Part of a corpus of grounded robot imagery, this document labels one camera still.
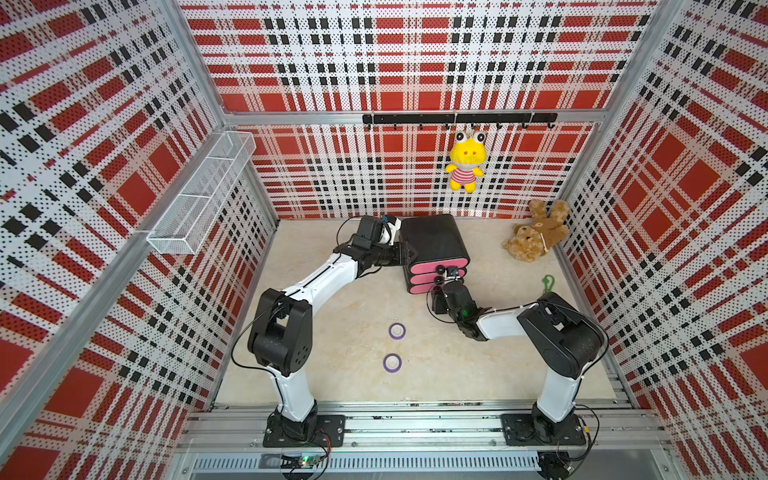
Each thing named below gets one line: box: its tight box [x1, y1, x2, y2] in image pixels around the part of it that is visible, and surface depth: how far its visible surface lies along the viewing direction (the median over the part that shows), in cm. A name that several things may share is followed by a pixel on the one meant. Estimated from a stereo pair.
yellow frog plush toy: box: [446, 130, 487, 194], surface depth 95 cm
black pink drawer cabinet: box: [400, 214, 470, 295], surface depth 92 cm
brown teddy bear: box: [502, 199, 571, 263], surface depth 107 cm
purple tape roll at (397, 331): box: [388, 322, 406, 340], surface depth 92 cm
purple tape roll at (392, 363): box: [383, 353, 403, 374], surface depth 87 cm
